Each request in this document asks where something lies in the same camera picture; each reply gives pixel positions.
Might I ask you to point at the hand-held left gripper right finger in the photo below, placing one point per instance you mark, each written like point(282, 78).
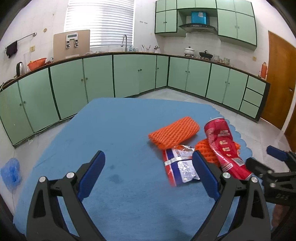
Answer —
point(205, 173)

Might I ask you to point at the large orange foam net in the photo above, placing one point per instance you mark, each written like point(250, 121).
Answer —
point(173, 133)

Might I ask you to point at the dark hanging cloth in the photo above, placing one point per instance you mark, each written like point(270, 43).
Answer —
point(11, 49)

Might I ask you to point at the white window blinds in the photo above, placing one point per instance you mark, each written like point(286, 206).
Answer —
point(99, 23)

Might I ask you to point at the orange plastic basin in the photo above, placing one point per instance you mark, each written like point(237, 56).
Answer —
point(37, 64)

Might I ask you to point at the blue plastic bag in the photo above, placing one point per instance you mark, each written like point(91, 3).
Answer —
point(11, 172)

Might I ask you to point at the blue foam mat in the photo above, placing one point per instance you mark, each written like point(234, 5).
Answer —
point(127, 139)

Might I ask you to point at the green wall cabinets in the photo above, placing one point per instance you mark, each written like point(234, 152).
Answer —
point(231, 23)

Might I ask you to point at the orange thermos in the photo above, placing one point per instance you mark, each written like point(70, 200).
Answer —
point(264, 70)

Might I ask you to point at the steel kettle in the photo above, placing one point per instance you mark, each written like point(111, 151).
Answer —
point(20, 69)

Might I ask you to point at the metal kitchen faucet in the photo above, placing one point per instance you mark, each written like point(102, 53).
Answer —
point(125, 44)

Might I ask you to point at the metal towel rail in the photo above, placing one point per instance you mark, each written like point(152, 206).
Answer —
point(25, 38)

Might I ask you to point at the crushed red drink can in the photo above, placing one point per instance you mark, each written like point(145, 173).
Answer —
point(222, 143)

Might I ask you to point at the white cooking pot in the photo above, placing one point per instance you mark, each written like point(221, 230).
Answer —
point(189, 51)

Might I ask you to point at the black wok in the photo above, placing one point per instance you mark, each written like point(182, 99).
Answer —
point(205, 55)

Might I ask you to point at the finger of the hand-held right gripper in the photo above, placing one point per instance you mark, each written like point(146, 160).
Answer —
point(275, 151)
point(256, 165)

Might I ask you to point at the steel range hood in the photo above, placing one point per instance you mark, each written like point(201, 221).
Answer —
point(197, 28)

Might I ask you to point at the green base cabinet run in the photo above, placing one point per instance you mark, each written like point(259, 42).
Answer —
point(99, 76)

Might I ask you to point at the brown board with clips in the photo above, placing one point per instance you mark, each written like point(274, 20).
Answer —
point(71, 49)

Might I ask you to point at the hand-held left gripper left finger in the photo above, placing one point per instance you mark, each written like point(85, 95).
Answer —
point(92, 171)

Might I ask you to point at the small orange foam net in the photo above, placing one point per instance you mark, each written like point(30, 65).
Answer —
point(204, 150)

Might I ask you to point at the wooden door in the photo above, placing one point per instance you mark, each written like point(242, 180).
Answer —
point(277, 81)

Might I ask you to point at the blue and silver snack wrapper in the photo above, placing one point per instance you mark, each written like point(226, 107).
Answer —
point(180, 166)

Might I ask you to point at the person's right forearm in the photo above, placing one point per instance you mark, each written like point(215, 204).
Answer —
point(278, 215)

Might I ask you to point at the glass jar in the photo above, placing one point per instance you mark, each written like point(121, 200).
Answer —
point(226, 61)
point(216, 58)

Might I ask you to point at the utensil holder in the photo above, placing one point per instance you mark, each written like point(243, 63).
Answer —
point(145, 49)

